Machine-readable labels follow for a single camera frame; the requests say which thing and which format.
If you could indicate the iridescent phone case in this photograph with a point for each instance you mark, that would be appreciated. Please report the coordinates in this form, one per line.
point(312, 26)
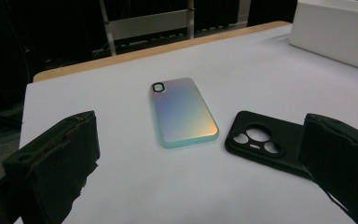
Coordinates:
point(183, 115)

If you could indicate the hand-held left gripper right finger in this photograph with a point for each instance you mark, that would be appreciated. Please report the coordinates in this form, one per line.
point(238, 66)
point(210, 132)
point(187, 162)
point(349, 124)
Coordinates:
point(341, 161)

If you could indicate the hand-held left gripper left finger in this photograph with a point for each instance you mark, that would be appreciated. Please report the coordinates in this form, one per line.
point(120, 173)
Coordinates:
point(52, 161)

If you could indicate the white metal stand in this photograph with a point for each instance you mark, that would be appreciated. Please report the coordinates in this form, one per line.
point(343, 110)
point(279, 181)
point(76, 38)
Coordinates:
point(149, 21)

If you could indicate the white table sheet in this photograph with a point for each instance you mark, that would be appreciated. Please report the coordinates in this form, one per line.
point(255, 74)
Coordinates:
point(136, 186)

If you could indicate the black phone case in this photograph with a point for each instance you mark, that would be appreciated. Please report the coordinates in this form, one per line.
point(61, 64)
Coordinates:
point(279, 137)

